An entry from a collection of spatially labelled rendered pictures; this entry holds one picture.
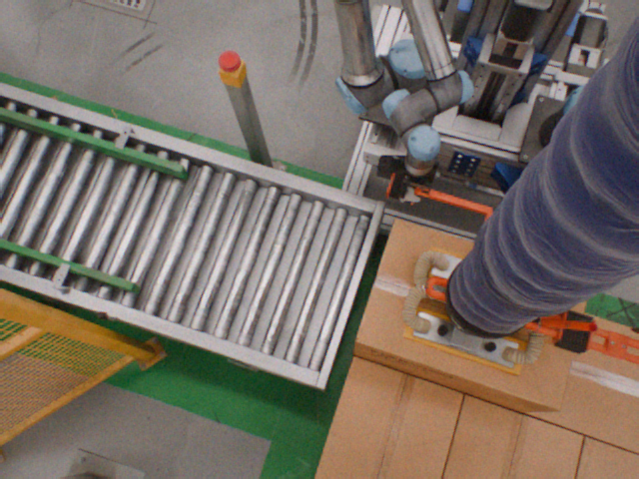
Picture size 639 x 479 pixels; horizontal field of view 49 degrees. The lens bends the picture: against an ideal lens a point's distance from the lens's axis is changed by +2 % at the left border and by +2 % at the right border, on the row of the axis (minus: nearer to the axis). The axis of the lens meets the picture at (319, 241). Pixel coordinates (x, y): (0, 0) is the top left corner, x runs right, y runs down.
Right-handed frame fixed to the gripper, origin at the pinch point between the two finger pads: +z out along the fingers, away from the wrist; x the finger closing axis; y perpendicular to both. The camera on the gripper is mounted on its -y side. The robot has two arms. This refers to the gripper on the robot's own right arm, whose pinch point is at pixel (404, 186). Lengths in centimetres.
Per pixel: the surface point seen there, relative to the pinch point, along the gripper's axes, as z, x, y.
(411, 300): 4.2, -30.9, 11.8
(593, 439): 54, -47, 83
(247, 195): 53, -2, -56
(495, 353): 11, -37, 39
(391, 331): 13.0, -39.8, 9.2
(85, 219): 53, -30, -110
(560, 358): 13, -32, 57
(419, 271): 4.2, -22.2, 11.5
